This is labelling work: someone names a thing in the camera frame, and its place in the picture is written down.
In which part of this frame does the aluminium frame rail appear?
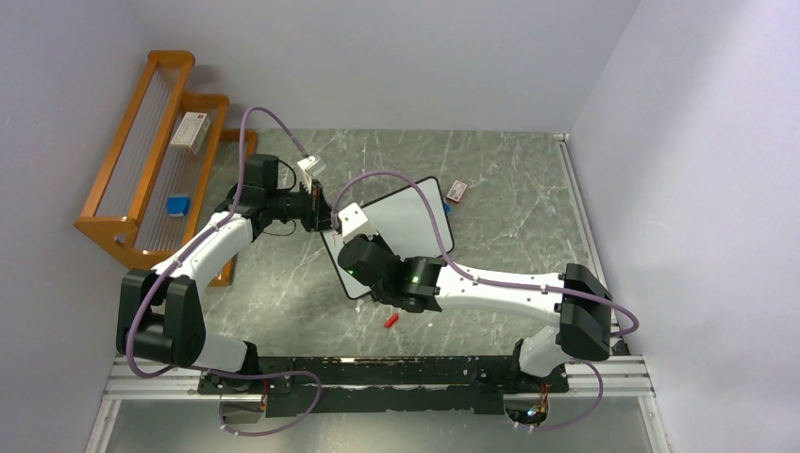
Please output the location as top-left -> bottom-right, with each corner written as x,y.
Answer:
88,155 -> 653,452

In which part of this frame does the red marker cap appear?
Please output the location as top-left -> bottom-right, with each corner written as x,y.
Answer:
384,313 -> 399,328

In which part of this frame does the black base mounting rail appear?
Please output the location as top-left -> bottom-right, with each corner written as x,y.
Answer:
197,356 -> 569,417

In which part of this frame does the small red white box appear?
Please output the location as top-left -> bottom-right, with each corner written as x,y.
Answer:
445,180 -> 468,204

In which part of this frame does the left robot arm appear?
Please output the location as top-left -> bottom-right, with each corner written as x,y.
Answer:
116,154 -> 331,393

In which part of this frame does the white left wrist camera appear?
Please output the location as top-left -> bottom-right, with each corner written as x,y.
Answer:
296,155 -> 326,193

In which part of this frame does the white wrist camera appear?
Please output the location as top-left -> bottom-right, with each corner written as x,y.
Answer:
337,203 -> 375,243
296,155 -> 326,193

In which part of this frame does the blue eraser on rack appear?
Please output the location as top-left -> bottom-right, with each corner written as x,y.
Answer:
165,195 -> 191,217

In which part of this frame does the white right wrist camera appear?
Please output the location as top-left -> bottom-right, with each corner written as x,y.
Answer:
337,203 -> 375,243

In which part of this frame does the white red box on rack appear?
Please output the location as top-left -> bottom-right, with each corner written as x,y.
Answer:
169,111 -> 210,155

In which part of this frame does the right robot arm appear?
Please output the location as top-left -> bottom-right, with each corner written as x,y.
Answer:
335,235 -> 611,391

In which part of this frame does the black framed whiteboard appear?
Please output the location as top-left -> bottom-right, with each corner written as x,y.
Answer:
321,176 -> 455,300

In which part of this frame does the orange wooden tiered rack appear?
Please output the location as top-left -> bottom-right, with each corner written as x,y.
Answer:
75,50 -> 258,269

